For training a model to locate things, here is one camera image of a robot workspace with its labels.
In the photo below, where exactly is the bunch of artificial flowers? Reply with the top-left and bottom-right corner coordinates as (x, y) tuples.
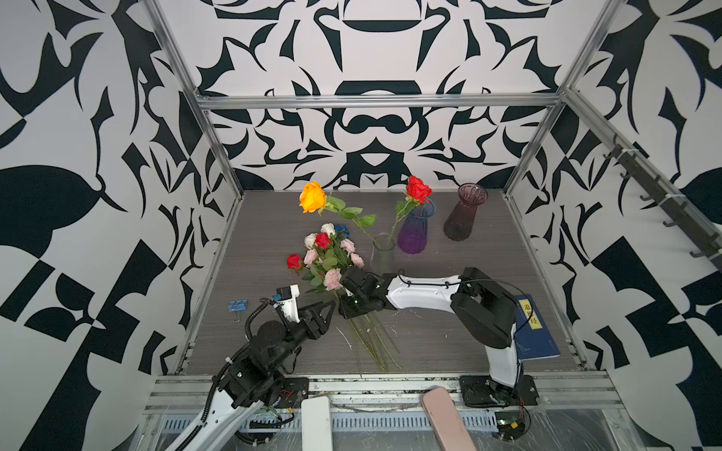
(297, 223), (400, 372)

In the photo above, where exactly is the small red artificial rose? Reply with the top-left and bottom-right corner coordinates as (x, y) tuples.
(287, 254), (308, 280)

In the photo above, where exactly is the orange artificial rose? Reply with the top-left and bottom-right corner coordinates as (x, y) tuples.
(299, 182), (381, 247)

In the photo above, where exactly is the large red artificial rose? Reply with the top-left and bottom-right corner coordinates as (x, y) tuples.
(390, 176), (432, 249)

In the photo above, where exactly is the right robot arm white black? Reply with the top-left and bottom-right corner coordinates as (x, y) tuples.
(340, 267), (523, 389)

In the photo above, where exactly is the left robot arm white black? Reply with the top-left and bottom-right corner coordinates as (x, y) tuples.
(168, 298), (337, 450)

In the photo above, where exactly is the clear glass vase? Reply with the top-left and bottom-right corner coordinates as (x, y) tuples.
(370, 232), (397, 275)

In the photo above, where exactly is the purple blue glass vase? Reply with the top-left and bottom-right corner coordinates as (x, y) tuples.
(397, 198), (436, 255)

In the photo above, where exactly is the dark maroon glass vase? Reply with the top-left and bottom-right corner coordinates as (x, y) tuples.
(443, 183), (488, 242)

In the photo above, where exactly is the blue binder clip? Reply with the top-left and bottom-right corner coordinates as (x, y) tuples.
(228, 300), (248, 322)

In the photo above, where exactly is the white phone-like device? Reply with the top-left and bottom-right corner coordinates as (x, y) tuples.
(301, 397), (334, 451)

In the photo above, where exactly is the pink phone-like device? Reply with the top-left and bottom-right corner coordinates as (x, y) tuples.
(421, 387), (477, 451)

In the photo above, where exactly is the blue book yellow label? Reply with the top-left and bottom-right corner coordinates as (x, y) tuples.
(514, 296), (560, 362)

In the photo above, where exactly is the small circuit board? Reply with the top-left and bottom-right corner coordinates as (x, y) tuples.
(493, 406), (532, 443)

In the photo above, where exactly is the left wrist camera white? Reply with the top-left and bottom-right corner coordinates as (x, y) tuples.
(273, 284), (300, 323)

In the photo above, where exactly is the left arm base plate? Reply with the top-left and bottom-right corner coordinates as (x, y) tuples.
(271, 377), (310, 410)

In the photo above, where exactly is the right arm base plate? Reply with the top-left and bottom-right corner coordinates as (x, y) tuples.
(459, 374), (539, 409)

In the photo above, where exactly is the grey hook rack rail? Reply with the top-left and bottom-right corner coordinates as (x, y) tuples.
(602, 133), (722, 266)

